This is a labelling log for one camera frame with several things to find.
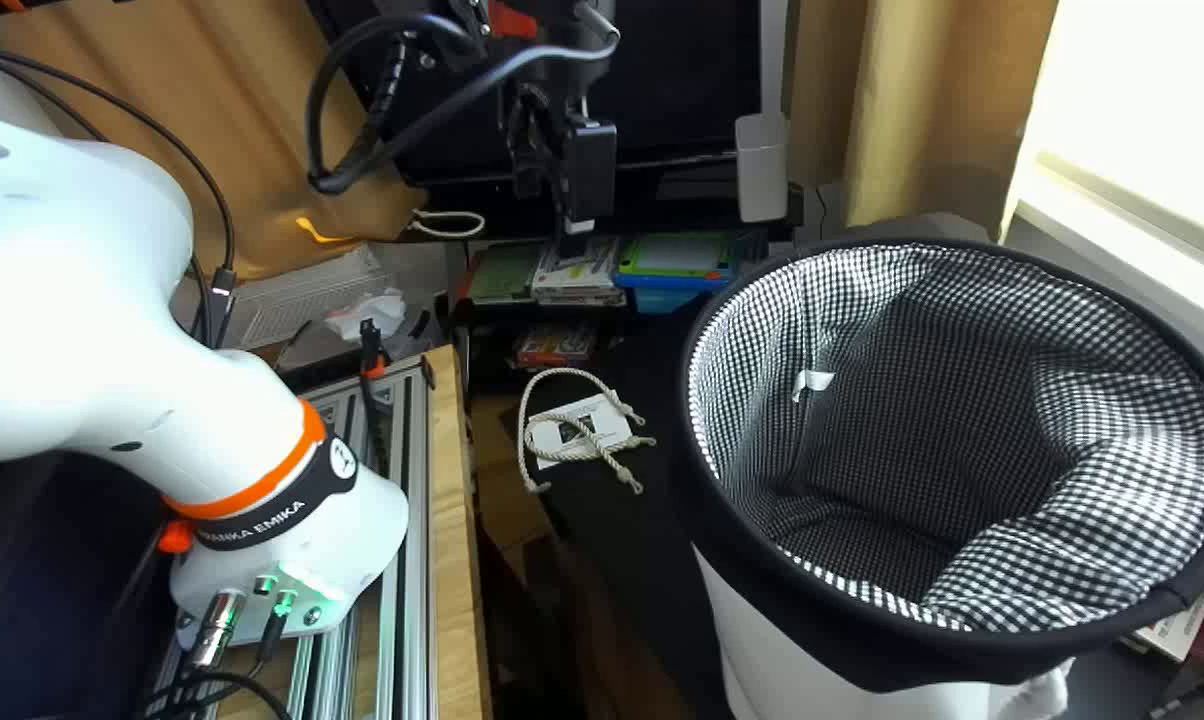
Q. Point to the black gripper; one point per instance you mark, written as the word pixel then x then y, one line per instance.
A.
pixel 563 153

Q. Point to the white bag with black rim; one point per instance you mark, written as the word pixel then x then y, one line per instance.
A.
pixel 920 478

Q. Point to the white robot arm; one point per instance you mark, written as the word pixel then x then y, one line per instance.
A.
pixel 281 515

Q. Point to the stack of colourful books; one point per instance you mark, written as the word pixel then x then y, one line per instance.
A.
pixel 649 273

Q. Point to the black television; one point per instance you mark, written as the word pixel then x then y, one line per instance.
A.
pixel 421 86

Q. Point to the white box speaker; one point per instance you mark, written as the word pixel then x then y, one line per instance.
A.
pixel 761 164

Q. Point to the white power strip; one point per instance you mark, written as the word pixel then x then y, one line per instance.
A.
pixel 580 429

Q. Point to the mustard yellow curtain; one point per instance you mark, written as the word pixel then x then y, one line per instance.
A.
pixel 910 107

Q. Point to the aluminium frame rail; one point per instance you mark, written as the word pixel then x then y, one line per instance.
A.
pixel 331 616

